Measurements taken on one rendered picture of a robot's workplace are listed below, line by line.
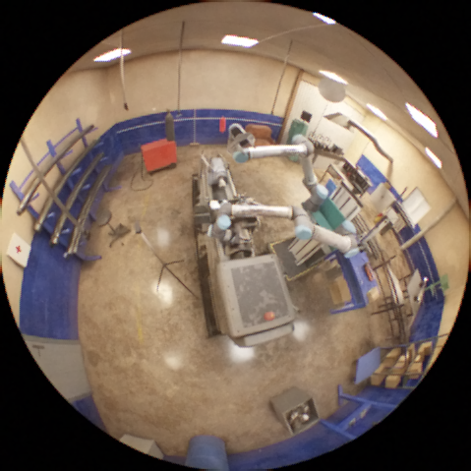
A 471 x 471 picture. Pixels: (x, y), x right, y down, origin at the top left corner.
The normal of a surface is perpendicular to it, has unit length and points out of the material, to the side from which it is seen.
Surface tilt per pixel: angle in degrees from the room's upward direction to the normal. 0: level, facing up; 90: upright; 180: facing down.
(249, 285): 0
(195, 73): 90
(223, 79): 90
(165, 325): 0
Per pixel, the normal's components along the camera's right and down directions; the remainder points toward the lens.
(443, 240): -0.97, 0.11
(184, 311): 0.14, -0.52
